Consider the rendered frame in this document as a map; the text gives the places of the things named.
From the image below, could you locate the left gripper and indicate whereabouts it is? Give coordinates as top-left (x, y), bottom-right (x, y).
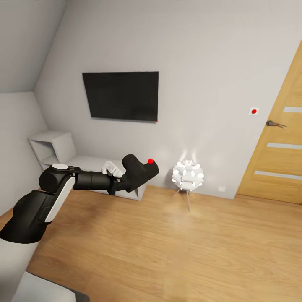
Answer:
top-left (89, 172), bottom-right (134, 195)

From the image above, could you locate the digital camera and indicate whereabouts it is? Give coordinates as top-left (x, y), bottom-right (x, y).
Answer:
top-left (119, 154), bottom-right (159, 193)

